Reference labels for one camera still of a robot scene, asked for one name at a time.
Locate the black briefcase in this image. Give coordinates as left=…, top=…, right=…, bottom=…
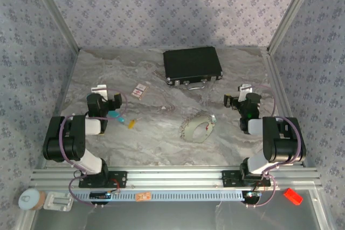
left=162, top=46, right=224, bottom=91

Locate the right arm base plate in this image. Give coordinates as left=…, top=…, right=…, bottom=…
left=221, top=170, right=272, bottom=189

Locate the slotted cable duct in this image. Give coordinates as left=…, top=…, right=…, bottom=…
left=72, top=190, right=245, bottom=203

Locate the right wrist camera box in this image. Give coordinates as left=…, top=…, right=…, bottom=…
left=237, top=83, right=253, bottom=101

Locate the aluminium frame post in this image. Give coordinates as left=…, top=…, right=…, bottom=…
left=266, top=0, right=321, bottom=54
left=26, top=0, right=81, bottom=51

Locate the left circuit board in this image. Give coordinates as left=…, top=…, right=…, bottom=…
left=89, top=190, right=113, bottom=205

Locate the small matchbox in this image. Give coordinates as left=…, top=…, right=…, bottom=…
left=130, top=82, right=149, bottom=101

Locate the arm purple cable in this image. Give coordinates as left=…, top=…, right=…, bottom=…
left=246, top=83, right=308, bottom=208
left=61, top=88, right=129, bottom=208

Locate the pale green bangle ring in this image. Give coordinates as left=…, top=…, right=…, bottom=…
left=180, top=115, right=216, bottom=145

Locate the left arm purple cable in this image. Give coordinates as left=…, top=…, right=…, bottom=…
left=61, top=88, right=129, bottom=208

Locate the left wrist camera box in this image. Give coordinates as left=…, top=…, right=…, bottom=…
left=91, top=84, right=109, bottom=99

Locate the yellow capped key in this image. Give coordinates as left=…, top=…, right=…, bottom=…
left=127, top=117, right=143, bottom=130

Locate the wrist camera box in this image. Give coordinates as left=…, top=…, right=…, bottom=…
left=91, top=84, right=109, bottom=99
left=237, top=83, right=253, bottom=101

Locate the aluminium side rail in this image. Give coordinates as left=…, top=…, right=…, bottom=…
left=261, top=48, right=324, bottom=190
left=40, top=48, right=80, bottom=168

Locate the white tape roll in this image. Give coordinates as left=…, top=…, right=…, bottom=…
left=18, top=189, right=47, bottom=212

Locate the orange label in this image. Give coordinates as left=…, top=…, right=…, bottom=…
left=135, top=192, right=153, bottom=203

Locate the right circuit board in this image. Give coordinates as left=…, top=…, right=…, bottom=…
left=243, top=190, right=263, bottom=205

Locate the circuit board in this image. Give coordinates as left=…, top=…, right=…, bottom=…
left=243, top=190, right=263, bottom=205
left=89, top=190, right=113, bottom=205

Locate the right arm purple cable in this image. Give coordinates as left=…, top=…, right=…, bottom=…
left=246, top=83, right=308, bottom=208

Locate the metal bracket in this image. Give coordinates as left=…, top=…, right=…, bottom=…
left=43, top=190, right=74, bottom=212

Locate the teal cylindrical tube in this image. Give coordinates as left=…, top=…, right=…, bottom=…
left=107, top=110, right=126, bottom=123

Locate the aluminium mounting rail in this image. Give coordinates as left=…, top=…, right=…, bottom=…
left=29, top=167, right=323, bottom=191

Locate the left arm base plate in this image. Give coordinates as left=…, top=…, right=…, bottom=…
left=78, top=170, right=128, bottom=189

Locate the red plastic block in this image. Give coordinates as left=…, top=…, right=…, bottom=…
left=282, top=187, right=304, bottom=206

